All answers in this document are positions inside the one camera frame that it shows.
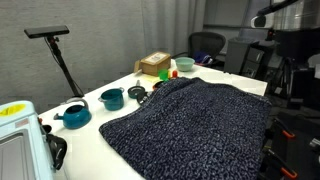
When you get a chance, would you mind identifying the dark blue knitted blanket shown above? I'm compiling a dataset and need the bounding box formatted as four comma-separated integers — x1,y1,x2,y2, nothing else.
99,77,271,180

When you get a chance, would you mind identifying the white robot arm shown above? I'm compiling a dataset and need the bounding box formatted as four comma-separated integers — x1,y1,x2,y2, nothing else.
250,0,320,31

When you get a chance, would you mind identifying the green plastic cup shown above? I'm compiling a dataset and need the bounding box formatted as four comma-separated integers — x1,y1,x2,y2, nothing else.
158,69,168,81

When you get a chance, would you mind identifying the small black toy pan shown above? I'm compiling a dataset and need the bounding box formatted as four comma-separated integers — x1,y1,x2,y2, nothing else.
127,85,145,99

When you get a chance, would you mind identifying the cardboard box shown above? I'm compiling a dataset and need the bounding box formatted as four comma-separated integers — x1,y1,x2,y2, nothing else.
133,52,171,76

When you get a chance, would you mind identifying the mint green bowl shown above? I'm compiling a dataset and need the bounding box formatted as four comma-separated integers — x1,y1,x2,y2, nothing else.
175,57,195,72

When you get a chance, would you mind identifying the teal toy pot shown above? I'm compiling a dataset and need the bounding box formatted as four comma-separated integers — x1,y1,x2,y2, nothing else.
98,87,124,111

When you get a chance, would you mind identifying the black office chair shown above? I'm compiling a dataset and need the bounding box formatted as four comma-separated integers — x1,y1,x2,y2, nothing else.
173,32,226,67

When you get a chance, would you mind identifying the teal toy kettle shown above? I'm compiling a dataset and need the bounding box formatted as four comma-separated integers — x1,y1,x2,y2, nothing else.
53,97,92,129

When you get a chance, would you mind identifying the black oven mitt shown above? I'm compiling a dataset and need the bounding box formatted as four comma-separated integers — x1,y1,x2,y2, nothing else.
42,125,67,170

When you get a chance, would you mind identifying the light blue toy oven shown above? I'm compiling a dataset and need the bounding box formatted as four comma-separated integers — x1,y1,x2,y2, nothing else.
0,100,54,180

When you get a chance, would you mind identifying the black camera on tripod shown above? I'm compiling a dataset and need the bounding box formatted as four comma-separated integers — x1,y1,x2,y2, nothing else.
24,25,84,97

